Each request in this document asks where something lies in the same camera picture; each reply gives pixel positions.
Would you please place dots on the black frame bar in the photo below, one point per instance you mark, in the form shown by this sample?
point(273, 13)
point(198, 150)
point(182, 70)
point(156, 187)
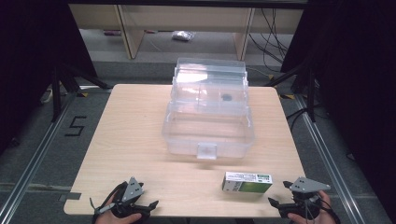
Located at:
point(186, 3)

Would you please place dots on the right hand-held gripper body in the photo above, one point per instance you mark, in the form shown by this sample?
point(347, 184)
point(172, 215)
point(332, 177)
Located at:
point(306, 185)

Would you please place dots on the metal floor rail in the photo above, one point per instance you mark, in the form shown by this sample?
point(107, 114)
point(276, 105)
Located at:
point(34, 161)
point(330, 161)

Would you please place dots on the green and white carton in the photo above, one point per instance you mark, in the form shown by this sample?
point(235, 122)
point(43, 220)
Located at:
point(249, 186)

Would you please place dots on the dark curtain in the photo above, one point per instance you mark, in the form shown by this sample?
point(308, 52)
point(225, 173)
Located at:
point(358, 77)
point(28, 62)

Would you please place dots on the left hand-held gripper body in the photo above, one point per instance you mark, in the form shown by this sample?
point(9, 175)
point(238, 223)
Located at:
point(132, 189)

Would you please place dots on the black metal stand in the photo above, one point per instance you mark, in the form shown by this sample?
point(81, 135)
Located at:
point(56, 93)
point(311, 93)

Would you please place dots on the light wooden shelf unit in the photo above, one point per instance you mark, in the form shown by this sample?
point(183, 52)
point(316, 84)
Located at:
point(130, 40)

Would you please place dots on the person's right hand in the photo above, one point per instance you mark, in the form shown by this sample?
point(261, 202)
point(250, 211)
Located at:
point(311, 220)

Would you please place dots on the person's left hand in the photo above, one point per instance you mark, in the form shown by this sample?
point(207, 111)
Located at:
point(109, 218)

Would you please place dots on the dark red flat item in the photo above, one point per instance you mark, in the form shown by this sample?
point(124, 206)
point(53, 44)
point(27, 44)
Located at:
point(112, 32)

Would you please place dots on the clear plastic storage box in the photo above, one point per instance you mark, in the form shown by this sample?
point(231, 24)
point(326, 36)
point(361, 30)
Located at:
point(186, 144)

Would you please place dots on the clear plastic bag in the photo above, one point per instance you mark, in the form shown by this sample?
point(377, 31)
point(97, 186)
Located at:
point(183, 35)

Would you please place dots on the yellow and black tape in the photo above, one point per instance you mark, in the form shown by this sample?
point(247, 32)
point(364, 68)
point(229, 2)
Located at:
point(82, 94)
point(287, 96)

